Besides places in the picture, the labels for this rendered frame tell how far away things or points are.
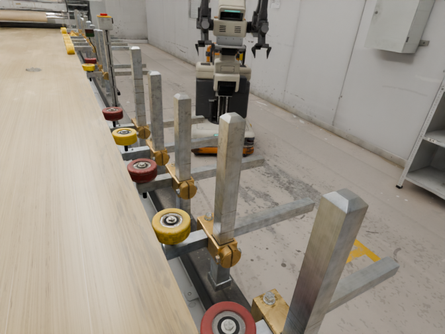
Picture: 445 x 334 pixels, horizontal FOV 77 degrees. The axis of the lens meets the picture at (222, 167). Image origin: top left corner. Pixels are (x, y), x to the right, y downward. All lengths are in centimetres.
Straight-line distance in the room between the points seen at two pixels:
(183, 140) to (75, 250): 36
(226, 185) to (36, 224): 39
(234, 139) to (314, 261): 24
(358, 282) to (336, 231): 33
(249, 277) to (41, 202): 122
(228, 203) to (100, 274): 26
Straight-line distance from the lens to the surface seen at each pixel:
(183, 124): 73
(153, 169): 78
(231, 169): 52
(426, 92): 324
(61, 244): 61
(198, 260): 80
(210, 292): 74
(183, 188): 78
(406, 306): 190
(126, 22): 1148
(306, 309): 43
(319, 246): 36
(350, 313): 172
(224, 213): 57
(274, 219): 76
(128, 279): 52
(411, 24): 309
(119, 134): 101
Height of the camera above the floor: 130
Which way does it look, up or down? 30 degrees down
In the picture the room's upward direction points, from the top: 4 degrees clockwise
